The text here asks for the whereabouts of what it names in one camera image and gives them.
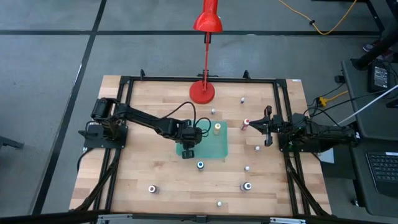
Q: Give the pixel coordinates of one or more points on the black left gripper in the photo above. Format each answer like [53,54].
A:
[186,135]

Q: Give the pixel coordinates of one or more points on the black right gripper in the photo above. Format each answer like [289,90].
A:
[269,140]

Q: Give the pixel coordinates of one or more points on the small labelled dropper bottle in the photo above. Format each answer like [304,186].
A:
[257,148]

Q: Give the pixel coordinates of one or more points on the blue food coloring bottle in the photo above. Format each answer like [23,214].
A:
[200,165]

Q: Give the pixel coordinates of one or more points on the pink-capped red food coloring bottle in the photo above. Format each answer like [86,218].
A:
[152,188]

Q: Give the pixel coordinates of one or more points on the purple-capped food coloring bottle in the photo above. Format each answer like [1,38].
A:
[246,186]

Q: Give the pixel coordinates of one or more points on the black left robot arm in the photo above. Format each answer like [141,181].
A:
[140,116]

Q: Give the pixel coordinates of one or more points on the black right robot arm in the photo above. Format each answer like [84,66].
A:
[326,133]

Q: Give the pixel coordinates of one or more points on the orange-red food coloring bottle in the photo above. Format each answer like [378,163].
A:
[245,124]

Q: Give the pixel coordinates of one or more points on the small white-capped dropper bottle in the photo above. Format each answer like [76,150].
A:
[247,168]
[242,100]

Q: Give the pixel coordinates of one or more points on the translucent green plastic bin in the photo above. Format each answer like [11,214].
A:
[217,146]

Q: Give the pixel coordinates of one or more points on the red desk lamp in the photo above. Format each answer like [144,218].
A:
[202,93]

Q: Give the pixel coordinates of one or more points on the yellow plug adapter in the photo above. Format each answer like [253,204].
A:
[322,101]

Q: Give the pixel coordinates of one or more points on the white paper sheet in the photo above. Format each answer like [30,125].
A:
[326,156]

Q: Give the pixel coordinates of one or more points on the grey side cart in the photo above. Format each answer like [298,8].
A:
[357,186]

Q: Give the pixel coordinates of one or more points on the black laptop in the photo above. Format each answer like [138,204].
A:
[384,171]

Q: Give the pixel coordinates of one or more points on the person's shoe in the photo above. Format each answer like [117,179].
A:
[369,47]

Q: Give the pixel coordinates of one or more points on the person's leg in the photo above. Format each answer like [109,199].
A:
[379,46]

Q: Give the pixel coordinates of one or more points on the grey stand foot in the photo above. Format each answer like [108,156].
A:
[11,142]

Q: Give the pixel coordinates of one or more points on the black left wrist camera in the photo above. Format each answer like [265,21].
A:
[198,134]

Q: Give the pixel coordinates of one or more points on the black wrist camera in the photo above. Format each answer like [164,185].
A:
[198,134]
[278,124]

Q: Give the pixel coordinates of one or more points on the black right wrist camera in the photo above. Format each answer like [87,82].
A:
[278,124]

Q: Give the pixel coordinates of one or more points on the black aluminium table frame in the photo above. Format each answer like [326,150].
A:
[161,79]

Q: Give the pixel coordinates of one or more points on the black camera box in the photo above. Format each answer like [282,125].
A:
[201,219]

